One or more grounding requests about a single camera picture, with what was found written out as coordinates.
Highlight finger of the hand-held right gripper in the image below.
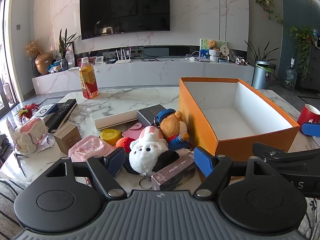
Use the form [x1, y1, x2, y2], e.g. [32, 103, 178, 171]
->
[252, 142, 288, 163]
[301, 122, 320, 137]

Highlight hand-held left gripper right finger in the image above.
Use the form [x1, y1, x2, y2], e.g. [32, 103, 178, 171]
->
[193, 146, 274, 201]

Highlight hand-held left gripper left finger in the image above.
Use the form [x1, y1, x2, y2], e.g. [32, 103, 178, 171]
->
[45, 146, 128, 201]

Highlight orange and red crochet fruit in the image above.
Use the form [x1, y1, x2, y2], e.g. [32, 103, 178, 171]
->
[115, 137, 135, 154]

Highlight yellow tape measure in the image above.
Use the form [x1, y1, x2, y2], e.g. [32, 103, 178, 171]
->
[100, 128, 122, 145]

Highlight white and black plush toy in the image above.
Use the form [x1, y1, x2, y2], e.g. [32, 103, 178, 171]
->
[122, 126, 190, 190]

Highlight orange cardboard box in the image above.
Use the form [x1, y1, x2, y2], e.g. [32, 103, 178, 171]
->
[178, 77, 300, 162]

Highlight dark photo card box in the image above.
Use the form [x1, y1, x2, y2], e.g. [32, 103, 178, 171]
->
[151, 151, 197, 192]

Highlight pink card wallet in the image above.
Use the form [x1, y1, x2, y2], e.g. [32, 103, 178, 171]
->
[122, 123, 144, 139]

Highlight small brown cardboard box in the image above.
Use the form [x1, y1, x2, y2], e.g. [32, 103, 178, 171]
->
[53, 124, 82, 155]

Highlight red cup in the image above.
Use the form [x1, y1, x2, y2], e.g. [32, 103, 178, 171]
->
[296, 104, 320, 128]

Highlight pink cap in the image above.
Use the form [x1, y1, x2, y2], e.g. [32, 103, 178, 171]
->
[68, 135, 117, 163]

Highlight floral grey cloth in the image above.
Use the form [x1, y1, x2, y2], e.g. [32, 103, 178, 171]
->
[304, 197, 320, 220]

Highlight long white box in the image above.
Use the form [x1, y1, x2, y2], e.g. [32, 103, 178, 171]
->
[94, 110, 145, 131]

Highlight bear plush in blue uniform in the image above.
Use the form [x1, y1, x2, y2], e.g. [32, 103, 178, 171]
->
[154, 109, 193, 152]

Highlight grey gift box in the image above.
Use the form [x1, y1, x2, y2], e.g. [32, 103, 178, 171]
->
[137, 104, 167, 127]

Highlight clear water jug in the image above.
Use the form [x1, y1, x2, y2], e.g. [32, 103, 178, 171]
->
[284, 58, 298, 91]

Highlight dark side cabinet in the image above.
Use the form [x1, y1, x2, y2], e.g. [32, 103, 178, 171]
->
[297, 42, 320, 93]

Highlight grey trash bin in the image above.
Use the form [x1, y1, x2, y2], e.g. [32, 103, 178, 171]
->
[245, 40, 280, 90]

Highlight black remote control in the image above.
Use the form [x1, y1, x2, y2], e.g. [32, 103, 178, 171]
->
[44, 99, 77, 132]

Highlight tea bottle with red label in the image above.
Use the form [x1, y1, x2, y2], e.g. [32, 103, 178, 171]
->
[79, 57, 99, 99]

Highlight blue and white box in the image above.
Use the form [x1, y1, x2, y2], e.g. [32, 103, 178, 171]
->
[32, 103, 59, 119]

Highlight potted vine plant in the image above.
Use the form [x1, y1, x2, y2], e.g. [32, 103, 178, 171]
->
[287, 26, 318, 68]

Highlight pink and white crochet toy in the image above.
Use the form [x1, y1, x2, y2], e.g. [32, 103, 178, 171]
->
[12, 118, 48, 153]

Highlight white marble television cabinet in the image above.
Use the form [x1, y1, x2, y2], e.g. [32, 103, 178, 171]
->
[32, 57, 255, 95]

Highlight white router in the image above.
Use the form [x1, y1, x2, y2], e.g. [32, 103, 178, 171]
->
[114, 48, 132, 64]

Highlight red feather toy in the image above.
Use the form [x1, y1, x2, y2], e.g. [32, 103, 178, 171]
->
[14, 102, 40, 123]

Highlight green plant in blue vase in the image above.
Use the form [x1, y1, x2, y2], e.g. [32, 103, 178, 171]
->
[59, 28, 82, 71]

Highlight blue snack bag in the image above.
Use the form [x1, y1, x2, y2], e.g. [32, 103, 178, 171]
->
[48, 60, 62, 73]

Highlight striped grey cushion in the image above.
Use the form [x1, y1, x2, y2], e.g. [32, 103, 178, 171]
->
[0, 179, 33, 240]

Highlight painted canvas picture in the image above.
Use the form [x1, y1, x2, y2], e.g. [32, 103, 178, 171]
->
[200, 39, 227, 58]

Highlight gold round vase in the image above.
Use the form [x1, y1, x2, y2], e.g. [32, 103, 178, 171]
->
[35, 52, 53, 75]

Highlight hanging green plant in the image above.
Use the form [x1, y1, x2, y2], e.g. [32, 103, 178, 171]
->
[254, 0, 284, 25]

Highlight dried flowers in dark vase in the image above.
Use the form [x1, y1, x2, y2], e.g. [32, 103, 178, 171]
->
[24, 40, 42, 77]

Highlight black television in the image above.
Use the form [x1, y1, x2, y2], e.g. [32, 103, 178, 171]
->
[79, 0, 171, 40]

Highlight glass sliding door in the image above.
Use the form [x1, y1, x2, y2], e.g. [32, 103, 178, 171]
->
[0, 0, 18, 110]

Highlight white charger with cables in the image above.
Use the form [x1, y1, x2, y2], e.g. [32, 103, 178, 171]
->
[181, 51, 200, 62]

